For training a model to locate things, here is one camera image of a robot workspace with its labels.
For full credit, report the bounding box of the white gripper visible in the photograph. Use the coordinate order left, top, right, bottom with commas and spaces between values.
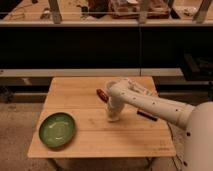
106, 98, 124, 122

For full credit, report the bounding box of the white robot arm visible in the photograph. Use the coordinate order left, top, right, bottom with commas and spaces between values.
106, 78, 213, 171

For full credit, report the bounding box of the white plastic bottle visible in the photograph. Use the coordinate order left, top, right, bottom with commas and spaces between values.
133, 82, 152, 96

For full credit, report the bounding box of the wooden table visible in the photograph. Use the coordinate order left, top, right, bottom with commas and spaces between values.
28, 77, 176, 158

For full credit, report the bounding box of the long grey shelf bench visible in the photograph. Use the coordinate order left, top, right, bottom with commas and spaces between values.
0, 68, 183, 77

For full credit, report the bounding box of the green round plate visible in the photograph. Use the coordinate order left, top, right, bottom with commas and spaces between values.
39, 112, 76, 148

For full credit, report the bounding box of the brown tray with items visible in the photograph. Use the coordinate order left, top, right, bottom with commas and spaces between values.
109, 0, 170, 19

